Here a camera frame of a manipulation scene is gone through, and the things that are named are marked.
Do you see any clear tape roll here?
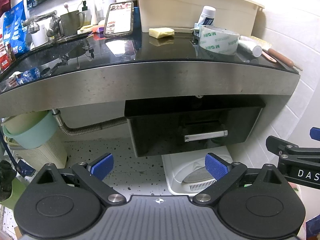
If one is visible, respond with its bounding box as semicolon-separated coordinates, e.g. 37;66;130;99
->
198;25;240;56

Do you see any flexible metal hose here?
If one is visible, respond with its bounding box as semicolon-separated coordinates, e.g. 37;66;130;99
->
52;109;128;136

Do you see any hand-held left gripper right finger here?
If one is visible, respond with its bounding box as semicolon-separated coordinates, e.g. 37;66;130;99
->
192;152;288;207

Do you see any green metal mug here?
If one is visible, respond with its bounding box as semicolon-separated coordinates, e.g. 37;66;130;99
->
59;10;86;37

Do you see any white tube with cap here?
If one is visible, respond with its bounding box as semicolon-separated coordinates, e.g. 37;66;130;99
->
237;35;263;57

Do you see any dark pump bottle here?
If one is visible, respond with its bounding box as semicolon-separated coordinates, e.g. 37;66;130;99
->
80;0;92;27

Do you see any blue cord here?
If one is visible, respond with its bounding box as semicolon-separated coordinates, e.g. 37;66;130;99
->
0;134;18;173

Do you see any cream perforated basket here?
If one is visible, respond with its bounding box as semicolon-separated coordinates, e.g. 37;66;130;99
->
4;137;68;171

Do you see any teal plastic basin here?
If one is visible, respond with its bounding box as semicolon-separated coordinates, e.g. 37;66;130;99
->
2;111;66;150

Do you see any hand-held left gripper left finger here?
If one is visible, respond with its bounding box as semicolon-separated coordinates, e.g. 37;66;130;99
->
30;152;127;205

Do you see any smartphone in clear case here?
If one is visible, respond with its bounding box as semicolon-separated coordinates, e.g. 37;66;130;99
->
103;0;134;39

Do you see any chrome faucet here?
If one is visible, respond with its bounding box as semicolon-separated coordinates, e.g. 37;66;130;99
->
22;10;62;40

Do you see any pink plastic handle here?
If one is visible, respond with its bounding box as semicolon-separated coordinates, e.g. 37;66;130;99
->
261;50;277;63

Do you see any wooden handle brush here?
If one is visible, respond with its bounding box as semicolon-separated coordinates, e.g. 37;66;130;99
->
250;36;303;71

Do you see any small white pill bottle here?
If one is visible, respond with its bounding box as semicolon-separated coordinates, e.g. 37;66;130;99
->
194;6;216;37

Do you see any cream plastic tub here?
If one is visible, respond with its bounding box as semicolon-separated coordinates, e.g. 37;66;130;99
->
128;0;265;37

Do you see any blue plastic packet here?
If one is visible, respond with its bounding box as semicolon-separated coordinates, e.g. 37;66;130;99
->
2;0;28;55

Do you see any yellow soap bar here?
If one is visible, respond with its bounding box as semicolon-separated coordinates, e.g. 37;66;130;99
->
149;27;175;39

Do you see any black drawer cabinet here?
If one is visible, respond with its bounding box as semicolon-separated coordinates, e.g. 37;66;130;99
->
124;98;267;118

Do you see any red packet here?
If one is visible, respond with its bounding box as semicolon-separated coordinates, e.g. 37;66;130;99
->
0;37;11;71

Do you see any white cup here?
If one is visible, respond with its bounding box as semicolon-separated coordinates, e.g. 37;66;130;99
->
31;25;50;48

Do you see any black glossy drawer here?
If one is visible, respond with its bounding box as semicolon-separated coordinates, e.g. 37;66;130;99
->
127;106;262;158

